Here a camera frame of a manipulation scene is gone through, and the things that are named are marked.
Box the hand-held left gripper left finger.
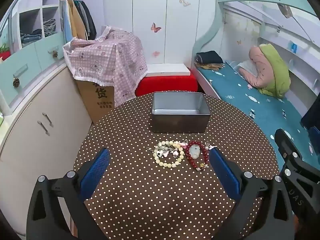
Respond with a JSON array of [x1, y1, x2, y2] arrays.
[[26, 148, 110, 240]]

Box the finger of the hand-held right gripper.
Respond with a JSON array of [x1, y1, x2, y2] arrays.
[[274, 129, 320, 220], [309, 126, 320, 155]]

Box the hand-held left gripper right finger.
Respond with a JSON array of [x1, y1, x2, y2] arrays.
[[209, 148, 295, 240]]

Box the red bead bracelet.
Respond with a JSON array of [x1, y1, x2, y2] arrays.
[[185, 141, 209, 172]]

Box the cream bead bracelet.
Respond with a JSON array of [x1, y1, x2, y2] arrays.
[[153, 141, 185, 167]]

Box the silver charm chain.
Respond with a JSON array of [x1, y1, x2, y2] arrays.
[[149, 144, 180, 158]]

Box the grey metal tin box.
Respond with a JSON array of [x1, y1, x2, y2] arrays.
[[151, 92, 210, 134]]

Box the dark cloth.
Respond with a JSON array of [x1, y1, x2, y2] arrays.
[[301, 100, 320, 130]]

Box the round polka dot table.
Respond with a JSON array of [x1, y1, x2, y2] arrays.
[[73, 92, 279, 240]]

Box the beige cabinet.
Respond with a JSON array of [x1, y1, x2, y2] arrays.
[[0, 62, 93, 233]]

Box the brown cardboard box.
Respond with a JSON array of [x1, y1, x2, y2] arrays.
[[75, 79, 115, 124]]

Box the green quilt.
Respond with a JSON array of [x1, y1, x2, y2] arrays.
[[259, 44, 291, 98]]

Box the teal printed bed sheet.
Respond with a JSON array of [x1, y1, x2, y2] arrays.
[[194, 60, 320, 180]]

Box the pink rolled quilt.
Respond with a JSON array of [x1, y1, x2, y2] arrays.
[[249, 46, 273, 88]]

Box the white pillow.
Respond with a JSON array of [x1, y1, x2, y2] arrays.
[[237, 60, 258, 77]]

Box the folded tan clothes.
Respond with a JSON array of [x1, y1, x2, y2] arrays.
[[197, 62, 225, 71]]

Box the red ottoman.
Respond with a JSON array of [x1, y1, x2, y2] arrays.
[[135, 67, 198, 97]]

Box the pink checked cloth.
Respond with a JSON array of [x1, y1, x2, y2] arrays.
[[62, 25, 148, 105]]

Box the folded dark clothes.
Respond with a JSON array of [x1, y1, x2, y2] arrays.
[[195, 51, 224, 65]]

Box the white flat board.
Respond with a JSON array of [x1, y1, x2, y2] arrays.
[[144, 64, 192, 77]]

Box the teal drawer unit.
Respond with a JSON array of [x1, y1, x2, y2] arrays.
[[0, 34, 67, 115]]

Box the brown hanging cloth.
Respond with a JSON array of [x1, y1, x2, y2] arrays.
[[277, 4, 293, 18]]

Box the folded blue jeans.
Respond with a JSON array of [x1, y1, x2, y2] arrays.
[[20, 29, 42, 47]]

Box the green plant in red pot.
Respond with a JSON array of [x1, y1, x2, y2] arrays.
[[0, 44, 11, 60]]

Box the black hanging garment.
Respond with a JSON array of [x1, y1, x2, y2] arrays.
[[81, 1, 97, 40]]

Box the tan hanging garment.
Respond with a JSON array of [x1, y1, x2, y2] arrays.
[[67, 0, 87, 42]]

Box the light blue hanging garment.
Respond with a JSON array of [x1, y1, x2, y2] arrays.
[[61, 0, 73, 43]]

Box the folded grey clothes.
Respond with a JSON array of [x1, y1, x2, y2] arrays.
[[43, 19, 57, 35]]

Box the grey green hanging garment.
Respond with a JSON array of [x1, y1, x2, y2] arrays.
[[74, 1, 90, 39]]

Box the white wardrobe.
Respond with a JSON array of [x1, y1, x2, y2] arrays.
[[102, 0, 218, 65]]

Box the white shelf unit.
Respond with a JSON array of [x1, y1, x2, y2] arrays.
[[0, 0, 84, 54]]

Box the metal cabinet handle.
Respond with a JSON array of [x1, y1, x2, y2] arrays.
[[42, 113, 54, 127], [37, 121, 50, 136]]

